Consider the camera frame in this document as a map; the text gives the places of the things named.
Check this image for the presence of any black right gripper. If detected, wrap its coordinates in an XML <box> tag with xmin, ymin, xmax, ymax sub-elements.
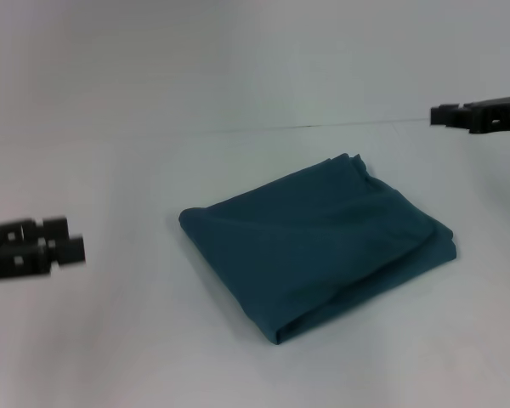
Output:
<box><xmin>429</xmin><ymin>95</ymin><xmax>510</xmax><ymax>135</ymax></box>

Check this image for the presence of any teal blue shirt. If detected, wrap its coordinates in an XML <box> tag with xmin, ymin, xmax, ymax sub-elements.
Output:
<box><xmin>178</xmin><ymin>152</ymin><xmax>458</xmax><ymax>347</ymax></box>

